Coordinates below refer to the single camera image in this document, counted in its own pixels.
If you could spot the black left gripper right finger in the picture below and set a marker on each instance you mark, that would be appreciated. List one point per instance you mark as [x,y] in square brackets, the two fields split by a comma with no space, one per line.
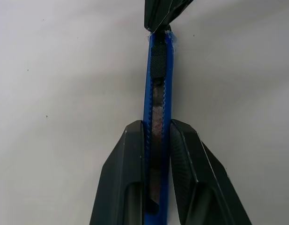
[193,178]

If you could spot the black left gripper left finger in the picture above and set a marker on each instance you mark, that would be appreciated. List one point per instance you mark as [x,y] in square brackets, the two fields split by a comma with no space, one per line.
[120,178]

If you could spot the blue cutter with black tip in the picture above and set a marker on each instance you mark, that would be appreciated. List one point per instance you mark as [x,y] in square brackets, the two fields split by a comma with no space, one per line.
[147,93]

